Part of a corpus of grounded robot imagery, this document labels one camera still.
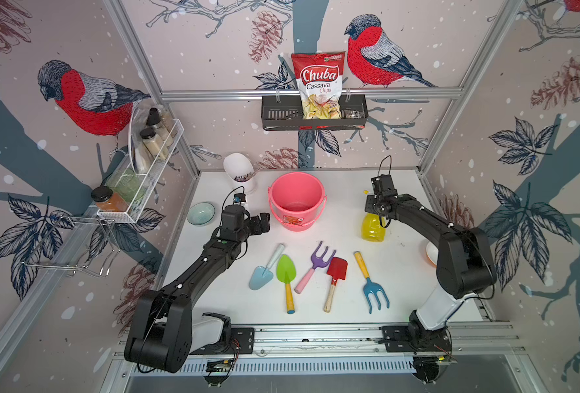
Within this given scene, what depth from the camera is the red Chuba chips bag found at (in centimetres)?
81

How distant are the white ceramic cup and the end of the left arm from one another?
0.32m

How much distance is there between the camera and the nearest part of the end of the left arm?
67cm

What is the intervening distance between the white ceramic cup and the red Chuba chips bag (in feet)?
1.16

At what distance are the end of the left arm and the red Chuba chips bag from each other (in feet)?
1.41

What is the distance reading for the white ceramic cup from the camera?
3.48 feet
